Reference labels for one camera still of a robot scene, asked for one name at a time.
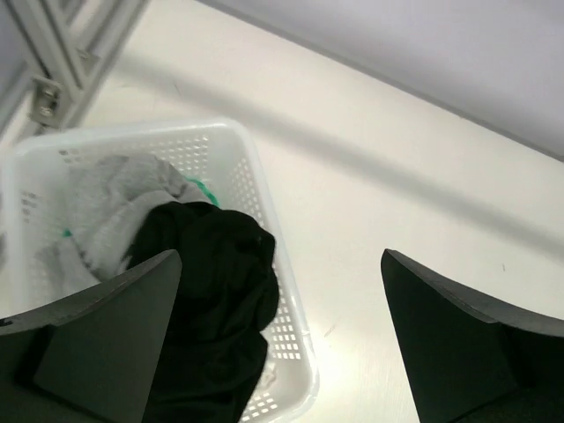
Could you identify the aluminium frame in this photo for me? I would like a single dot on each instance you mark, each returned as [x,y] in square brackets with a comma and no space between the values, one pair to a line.
[54,56]

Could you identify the white plastic basket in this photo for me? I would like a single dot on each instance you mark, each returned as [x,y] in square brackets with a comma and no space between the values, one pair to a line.
[217,152]

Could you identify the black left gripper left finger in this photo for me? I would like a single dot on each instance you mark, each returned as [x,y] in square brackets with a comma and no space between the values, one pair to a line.
[92,356]

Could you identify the green tank top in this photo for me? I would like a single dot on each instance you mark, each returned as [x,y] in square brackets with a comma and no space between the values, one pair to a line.
[210,197]

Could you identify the black tank top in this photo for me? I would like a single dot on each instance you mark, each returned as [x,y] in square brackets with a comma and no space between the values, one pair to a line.
[214,351]

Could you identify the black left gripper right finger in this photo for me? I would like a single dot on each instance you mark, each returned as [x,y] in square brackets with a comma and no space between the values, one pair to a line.
[470,357]

